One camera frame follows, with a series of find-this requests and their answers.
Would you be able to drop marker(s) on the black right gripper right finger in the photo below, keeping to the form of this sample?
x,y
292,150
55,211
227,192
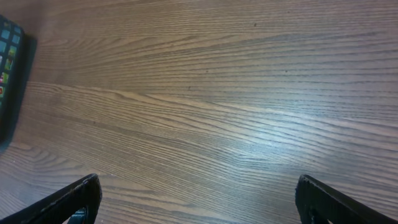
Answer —
x,y
317,202

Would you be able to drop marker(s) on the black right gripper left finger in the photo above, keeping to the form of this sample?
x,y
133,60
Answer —
x,y
78,202

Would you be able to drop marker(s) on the grey plastic shopping basket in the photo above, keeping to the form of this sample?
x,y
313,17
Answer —
x,y
12,36

